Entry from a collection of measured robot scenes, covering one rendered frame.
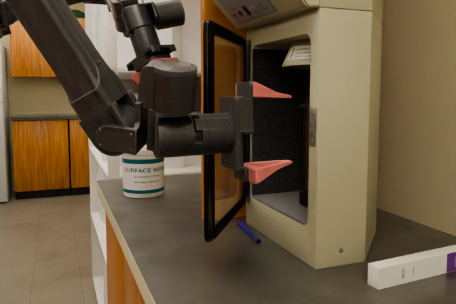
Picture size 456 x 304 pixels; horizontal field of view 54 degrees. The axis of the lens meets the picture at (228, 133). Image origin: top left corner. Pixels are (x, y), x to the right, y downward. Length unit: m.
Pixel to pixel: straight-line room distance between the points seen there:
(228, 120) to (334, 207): 0.33
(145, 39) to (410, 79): 0.69
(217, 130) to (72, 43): 0.21
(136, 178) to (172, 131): 0.82
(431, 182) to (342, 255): 0.41
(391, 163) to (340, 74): 0.54
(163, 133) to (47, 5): 0.21
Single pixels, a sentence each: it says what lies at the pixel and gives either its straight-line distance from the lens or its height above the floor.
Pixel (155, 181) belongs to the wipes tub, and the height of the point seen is 0.99.
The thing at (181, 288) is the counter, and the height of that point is 0.94.
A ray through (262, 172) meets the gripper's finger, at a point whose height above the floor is 1.15.
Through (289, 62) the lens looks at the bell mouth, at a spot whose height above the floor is 1.32.
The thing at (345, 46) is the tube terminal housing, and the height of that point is 1.34.
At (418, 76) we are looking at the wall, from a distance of 1.25.
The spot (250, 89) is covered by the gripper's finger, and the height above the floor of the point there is 1.27.
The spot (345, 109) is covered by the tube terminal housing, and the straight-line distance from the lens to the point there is 0.84.
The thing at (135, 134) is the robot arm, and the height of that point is 1.21.
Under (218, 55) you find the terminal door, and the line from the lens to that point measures 0.86.
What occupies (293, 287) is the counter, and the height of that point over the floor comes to 0.94.
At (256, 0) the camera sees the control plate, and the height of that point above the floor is 1.44.
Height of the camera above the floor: 1.26
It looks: 5 degrees down
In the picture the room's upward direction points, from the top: straight up
